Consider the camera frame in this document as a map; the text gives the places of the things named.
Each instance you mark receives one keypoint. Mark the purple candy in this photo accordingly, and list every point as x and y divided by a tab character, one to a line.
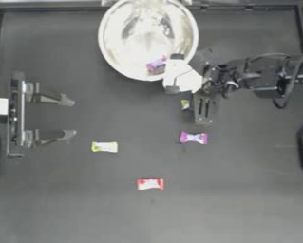
156	67
193	138

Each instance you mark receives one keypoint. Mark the green candy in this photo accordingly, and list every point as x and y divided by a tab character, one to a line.
104	146
184	104

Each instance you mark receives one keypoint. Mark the red candy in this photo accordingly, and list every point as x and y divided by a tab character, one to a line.
149	184

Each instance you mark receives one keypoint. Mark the steel bowl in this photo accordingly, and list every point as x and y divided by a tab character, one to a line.
128	38

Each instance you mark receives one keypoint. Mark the black table frame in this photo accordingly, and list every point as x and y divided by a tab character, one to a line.
38	5

